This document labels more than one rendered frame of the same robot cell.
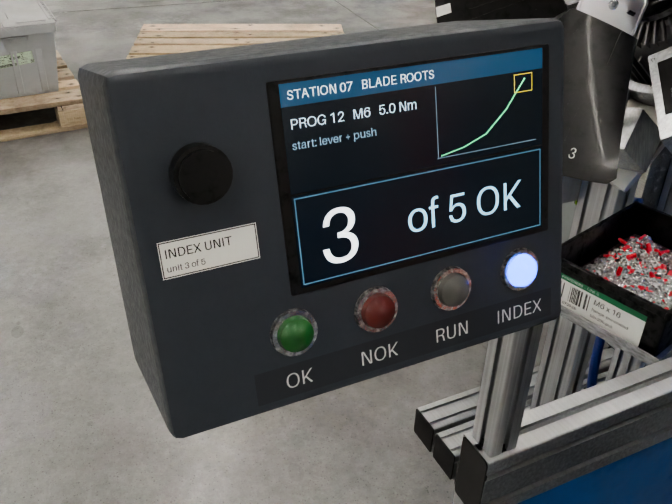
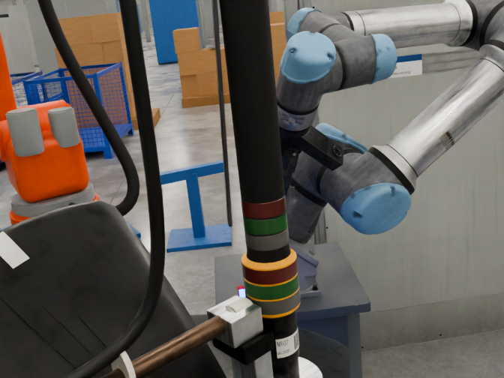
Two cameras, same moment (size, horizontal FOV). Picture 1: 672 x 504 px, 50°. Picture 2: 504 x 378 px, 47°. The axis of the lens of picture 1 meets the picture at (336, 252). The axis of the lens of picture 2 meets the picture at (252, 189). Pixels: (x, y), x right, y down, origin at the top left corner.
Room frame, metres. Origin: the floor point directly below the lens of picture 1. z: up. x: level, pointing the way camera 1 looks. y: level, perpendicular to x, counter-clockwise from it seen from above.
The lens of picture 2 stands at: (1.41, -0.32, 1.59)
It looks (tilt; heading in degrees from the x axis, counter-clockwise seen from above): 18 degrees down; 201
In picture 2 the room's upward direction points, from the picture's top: 6 degrees counter-clockwise
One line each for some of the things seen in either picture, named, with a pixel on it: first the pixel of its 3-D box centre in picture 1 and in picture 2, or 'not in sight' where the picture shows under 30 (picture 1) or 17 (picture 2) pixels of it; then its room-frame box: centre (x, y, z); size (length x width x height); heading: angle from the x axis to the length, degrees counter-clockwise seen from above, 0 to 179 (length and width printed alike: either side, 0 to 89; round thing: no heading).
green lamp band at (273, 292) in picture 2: not in sight; (271, 280); (1.03, -0.46, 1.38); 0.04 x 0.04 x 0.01
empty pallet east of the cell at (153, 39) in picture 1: (241, 61); not in sight; (3.97, 0.55, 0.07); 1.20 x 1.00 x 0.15; 96
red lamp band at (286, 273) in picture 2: not in sight; (269, 265); (1.03, -0.46, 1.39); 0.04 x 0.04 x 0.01
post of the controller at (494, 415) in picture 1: (510, 360); not in sight; (0.47, -0.15, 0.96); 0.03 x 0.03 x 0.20; 26
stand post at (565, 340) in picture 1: (575, 316); not in sight; (1.19, -0.50, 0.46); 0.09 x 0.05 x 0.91; 26
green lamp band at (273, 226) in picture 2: not in sight; (265, 219); (1.03, -0.46, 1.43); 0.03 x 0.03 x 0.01
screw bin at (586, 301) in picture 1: (644, 273); not in sight; (0.78, -0.40, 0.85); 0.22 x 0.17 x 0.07; 132
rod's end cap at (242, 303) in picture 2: not in sight; (239, 313); (1.06, -0.48, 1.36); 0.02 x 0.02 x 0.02; 61
